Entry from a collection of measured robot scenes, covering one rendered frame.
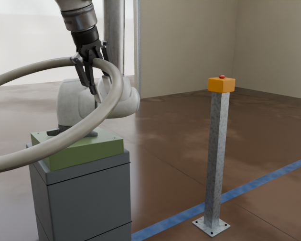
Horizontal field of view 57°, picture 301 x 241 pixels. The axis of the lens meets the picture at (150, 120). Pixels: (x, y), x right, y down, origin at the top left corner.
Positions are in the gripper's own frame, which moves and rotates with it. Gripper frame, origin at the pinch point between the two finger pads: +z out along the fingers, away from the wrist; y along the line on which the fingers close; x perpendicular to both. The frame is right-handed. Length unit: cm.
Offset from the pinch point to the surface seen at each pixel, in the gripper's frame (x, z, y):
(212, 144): -8, 85, -75
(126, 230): -13, 87, 3
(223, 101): -6, 57, -87
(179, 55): -321, 229, -442
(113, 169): -18, 50, -4
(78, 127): 25.2, -11.0, 24.3
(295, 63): -104, 274, -577
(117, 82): 19.1, -11.2, 7.6
